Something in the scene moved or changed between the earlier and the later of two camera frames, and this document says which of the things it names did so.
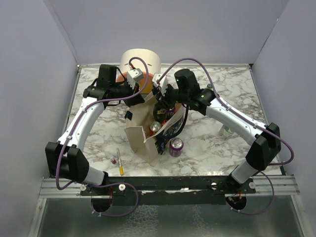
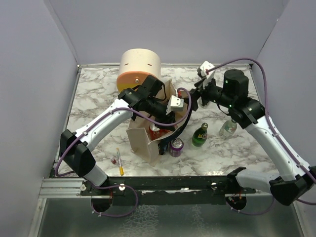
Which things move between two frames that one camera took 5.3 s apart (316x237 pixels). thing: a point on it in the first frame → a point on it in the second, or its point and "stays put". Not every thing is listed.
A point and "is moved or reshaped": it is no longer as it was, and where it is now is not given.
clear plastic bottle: [225, 131] stays put
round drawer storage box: [152, 60] stays put
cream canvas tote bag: [140, 115] is moved or reshaped
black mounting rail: [170, 190] stays put
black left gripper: [134, 100] → [167, 119]
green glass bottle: [160, 113] is moved or reshaped
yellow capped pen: [122, 170] stays put
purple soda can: [175, 147] stays put
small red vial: [113, 160] stays put
